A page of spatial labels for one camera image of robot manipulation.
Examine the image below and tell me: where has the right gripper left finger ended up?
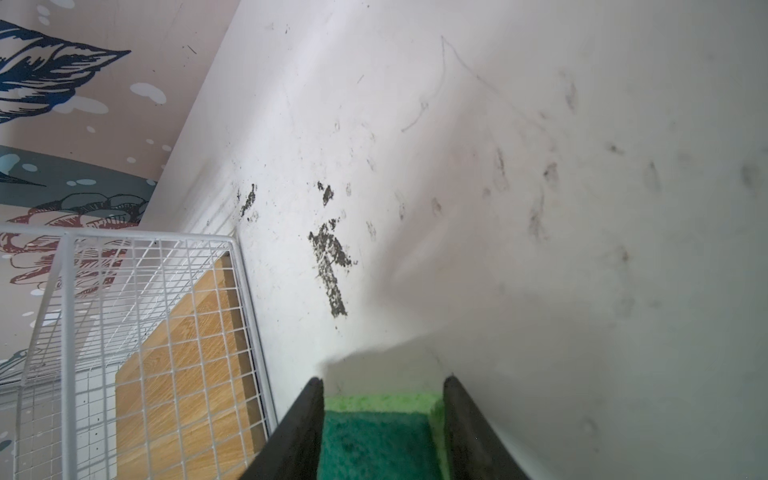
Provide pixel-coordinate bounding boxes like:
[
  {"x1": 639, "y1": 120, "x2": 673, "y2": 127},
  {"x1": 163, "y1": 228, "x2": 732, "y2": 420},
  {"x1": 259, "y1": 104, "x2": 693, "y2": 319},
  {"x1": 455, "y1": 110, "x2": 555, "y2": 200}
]
[{"x1": 239, "y1": 377, "x2": 325, "y2": 480}]

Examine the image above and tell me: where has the white wire three-tier shelf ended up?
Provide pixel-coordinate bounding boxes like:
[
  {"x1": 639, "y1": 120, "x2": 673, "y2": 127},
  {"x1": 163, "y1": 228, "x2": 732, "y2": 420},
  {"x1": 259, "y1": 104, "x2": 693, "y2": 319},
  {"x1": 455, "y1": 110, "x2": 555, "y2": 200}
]
[{"x1": 1, "y1": 223, "x2": 275, "y2": 479}]

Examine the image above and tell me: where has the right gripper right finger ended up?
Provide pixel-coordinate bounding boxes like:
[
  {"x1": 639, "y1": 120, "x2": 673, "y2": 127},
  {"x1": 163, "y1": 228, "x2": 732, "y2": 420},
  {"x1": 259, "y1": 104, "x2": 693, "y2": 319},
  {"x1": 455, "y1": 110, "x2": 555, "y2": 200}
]
[{"x1": 443, "y1": 376, "x2": 529, "y2": 480}]

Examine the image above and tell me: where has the dark green sponge carried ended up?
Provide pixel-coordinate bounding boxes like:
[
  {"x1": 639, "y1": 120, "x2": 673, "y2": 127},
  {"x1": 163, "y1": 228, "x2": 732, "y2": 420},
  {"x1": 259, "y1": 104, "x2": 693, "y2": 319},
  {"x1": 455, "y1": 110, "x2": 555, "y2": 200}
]
[{"x1": 317, "y1": 393, "x2": 450, "y2": 479}]

